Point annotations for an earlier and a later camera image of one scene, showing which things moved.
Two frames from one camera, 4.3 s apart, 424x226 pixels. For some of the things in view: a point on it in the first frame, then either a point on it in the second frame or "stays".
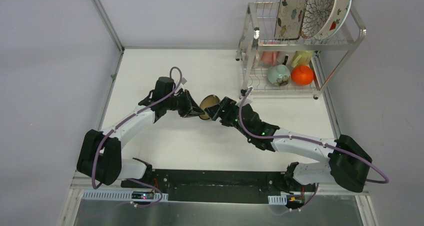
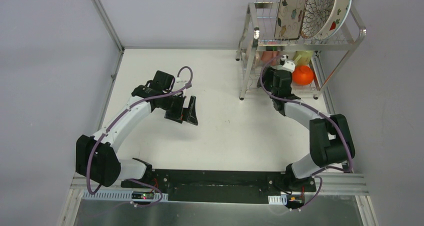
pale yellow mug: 302,58 stays
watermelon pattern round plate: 343,5 stays
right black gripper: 226,103 to 269,74
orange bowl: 302,75 stays
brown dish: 210,100 to 259,85
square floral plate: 291,12 stays
